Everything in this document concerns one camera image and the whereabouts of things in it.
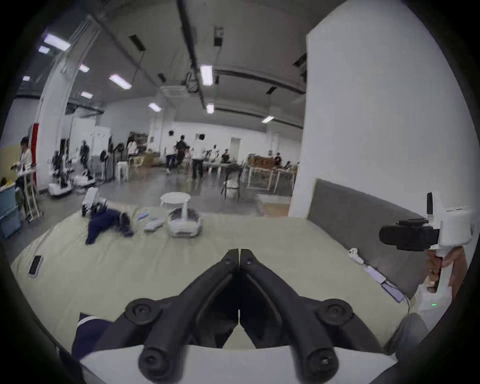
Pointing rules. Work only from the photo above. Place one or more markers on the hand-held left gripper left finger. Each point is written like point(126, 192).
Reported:
point(170, 318)

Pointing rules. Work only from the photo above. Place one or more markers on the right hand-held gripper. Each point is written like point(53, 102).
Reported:
point(455, 225)

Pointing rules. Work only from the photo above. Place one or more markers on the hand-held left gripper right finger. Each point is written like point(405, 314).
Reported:
point(300, 318)

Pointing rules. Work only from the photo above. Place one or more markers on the person's right hand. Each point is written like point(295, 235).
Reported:
point(455, 262)

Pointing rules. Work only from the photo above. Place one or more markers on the grey padded headboard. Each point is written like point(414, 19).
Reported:
point(345, 213)

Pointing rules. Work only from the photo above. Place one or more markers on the dark blue garment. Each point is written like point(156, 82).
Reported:
point(107, 221)
point(90, 333)

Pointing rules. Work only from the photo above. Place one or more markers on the bed with beige sheet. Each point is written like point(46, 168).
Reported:
point(262, 240)

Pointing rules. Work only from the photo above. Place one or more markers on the round white device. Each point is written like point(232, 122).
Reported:
point(184, 225)

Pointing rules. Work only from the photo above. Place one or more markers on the white hand controller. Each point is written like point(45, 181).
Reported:
point(153, 224)

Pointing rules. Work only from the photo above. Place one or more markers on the person's legs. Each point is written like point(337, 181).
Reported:
point(408, 333)

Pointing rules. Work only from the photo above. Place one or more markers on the small pale blue card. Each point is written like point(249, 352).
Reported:
point(143, 216)

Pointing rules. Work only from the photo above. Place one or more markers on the round white stool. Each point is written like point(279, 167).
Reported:
point(175, 198)

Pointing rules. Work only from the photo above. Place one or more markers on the spare white hand-held gripper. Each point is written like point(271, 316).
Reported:
point(93, 204)

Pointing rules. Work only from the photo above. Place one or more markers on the row of tables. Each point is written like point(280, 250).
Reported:
point(272, 172)

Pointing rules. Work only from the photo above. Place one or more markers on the phone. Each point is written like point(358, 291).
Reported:
point(35, 266)

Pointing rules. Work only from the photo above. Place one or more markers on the black chair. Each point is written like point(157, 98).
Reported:
point(231, 182)

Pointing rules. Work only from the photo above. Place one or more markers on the stack of white stools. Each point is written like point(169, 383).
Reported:
point(122, 170)

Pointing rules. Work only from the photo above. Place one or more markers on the group of people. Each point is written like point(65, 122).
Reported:
point(221, 155)

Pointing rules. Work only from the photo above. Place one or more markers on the white wheeled robot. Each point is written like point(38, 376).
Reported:
point(60, 176)
point(84, 168)

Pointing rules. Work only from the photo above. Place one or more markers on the white rolling stand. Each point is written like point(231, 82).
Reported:
point(30, 195)

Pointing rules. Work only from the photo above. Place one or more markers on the blue storage bin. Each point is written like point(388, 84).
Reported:
point(8, 213)

